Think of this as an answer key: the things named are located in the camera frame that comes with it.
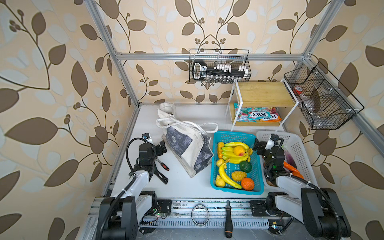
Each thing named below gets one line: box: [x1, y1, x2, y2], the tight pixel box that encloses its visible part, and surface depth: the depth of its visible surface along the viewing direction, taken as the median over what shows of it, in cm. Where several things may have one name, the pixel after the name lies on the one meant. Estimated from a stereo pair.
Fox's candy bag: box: [234, 103, 282, 123], surface depth 90 cm
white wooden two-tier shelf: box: [227, 78, 299, 131], surface depth 85 cm
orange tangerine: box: [241, 177, 255, 191], surface depth 77 cm
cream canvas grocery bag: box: [156, 102, 219, 178], surface depth 80 cm
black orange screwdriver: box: [225, 200, 233, 239], surface depth 70 cm
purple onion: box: [281, 145, 298, 169], surface depth 90 cm
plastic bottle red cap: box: [293, 86, 314, 110], surface depth 80 cm
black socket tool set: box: [192, 60, 249, 84], surface depth 86 cm
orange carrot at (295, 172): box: [283, 161, 304, 179], surface depth 83 cm
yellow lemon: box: [216, 158, 225, 167], surface depth 87 cm
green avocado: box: [239, 160, 252, 173], surface depth 84 cm
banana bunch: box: [221, 142, 253, 164], surface depth 89 cm
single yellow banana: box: [219, 162, 242, 189], surface depth 80 cm
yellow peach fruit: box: [233, 145, 245, 157], surface depth 87 cm
